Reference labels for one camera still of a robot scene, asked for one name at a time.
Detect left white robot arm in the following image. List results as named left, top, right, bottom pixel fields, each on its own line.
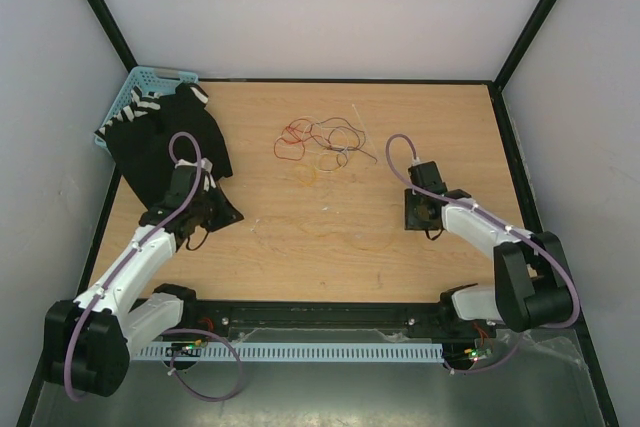
left=43, top=159, right=243, bottom=397

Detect blue plastic basket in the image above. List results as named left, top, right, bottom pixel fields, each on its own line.
left=94, top=65, right=200, bottom=154

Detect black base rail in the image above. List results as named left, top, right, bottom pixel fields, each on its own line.
left=180, top=300, right=496, bottom=343

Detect light blue cable duct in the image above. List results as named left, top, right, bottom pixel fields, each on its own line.
left=133, top=341, right=443, bottom=364

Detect purple cable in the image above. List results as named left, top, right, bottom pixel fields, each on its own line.
left=384, top=134, right=584, bottom=376
left=64, top=131, right=246, bottom=403

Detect white zip tie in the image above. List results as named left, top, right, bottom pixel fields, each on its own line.
left=352, top=103, right=375, bottom=150

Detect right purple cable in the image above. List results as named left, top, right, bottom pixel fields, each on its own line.
left=384, top=134, right=584, bottom=376

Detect dark purple wire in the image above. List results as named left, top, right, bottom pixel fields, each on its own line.
left=309, top=116, right=380, bottom=164

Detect striped black white cloth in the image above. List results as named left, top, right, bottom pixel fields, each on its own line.
left=94, top=82, right=209, bottom=140

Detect red wire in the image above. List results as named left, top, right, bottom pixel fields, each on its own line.
left=273, top=118, right=314, bottom=162

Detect white wire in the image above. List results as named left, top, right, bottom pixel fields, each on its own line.
left=312, top=119, right=351, bottom=174

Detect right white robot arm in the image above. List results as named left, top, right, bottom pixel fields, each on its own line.
left=404, top=160, right=579, bottom=336

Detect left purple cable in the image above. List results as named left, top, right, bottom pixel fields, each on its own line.
left=64, top=131, right=246, bottom=403

